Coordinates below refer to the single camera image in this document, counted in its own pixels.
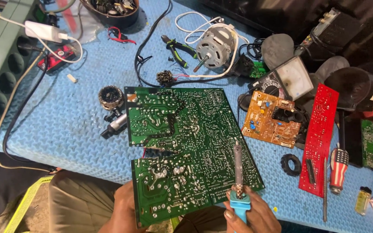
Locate person's left hand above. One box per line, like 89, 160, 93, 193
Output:
110, 180, 142, 225

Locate person's right hand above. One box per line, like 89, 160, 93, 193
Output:
224, 185, 282, 233

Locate blue handled soldering iron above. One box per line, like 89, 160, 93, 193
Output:
229, 142, 252, 227

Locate large green circuit board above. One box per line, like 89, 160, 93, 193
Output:
124, 87, 265, 228

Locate person's beige trousers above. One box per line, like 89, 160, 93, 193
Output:
48, 170, 235, 233

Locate black chip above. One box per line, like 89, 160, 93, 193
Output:
305, 158, 317, 184

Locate thin metal rod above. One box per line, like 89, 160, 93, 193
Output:
322, 158, 328, 222

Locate blue foam mat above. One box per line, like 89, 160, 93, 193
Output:
0, 0, 373, 233

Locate black silver desoldering pump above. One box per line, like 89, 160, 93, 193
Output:
100, 109, 129, 140

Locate flag pattern screwdriver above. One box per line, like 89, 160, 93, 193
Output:
329, 143, 350, 195

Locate orange circuit board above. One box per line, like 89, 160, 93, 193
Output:
241, 90, 304, 149

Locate long red circuit board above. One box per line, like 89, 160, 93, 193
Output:
298, 83, 340, 198

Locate yellow green stool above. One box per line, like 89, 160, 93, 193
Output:
3, 175, 54, 233

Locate yellow lighter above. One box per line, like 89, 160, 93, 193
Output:
354, 186, 372, 217

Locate round flux tin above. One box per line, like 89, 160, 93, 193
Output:
98, 85, 125, 111

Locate analog multimeter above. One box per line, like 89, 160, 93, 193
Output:
248, 55, 315, 102

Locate small green circuit board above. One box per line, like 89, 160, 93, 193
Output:
249, 61, 270, 78

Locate black plug adapter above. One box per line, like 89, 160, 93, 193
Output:
231, 53, 255, 77

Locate black round speaker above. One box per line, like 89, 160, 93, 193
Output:
324, 67, 373, 112

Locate small red device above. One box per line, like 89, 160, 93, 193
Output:
37, 45, 77, 72

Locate grey fan blades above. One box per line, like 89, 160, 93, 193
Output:
261, 33, 350, 107

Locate grey electric motor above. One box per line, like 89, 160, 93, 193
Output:
193, 26, 239, 74

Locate clear plastic bag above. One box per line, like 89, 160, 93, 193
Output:
44, 0, 111, 45

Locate green socket box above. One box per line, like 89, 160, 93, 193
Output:
0, 0, 46, 123

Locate white charger adapter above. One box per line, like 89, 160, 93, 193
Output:
25, 20, 69, 43

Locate black bowl of parts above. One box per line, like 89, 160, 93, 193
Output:
80, 0, 140, 28

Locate black electronic device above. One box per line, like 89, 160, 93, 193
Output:
295, 8, 363, 57

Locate black toothed ring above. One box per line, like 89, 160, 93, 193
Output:
280, 153, 302, 177

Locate black power cable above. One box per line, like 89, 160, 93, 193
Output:
2, 44, 58, 173

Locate beige power cable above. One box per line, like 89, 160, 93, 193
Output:
0, 49, 58, 174

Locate long black cable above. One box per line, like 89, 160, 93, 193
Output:
134, 0, 239, 88

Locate green black handled pliers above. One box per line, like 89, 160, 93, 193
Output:
161, 35, 198, 69

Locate white charger cable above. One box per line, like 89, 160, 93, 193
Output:
0, 0, 84, 64

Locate red and black wire piece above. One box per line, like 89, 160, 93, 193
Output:
107, 27, 137, 45

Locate white motor cable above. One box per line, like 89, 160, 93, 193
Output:
175, 11, 250, 79

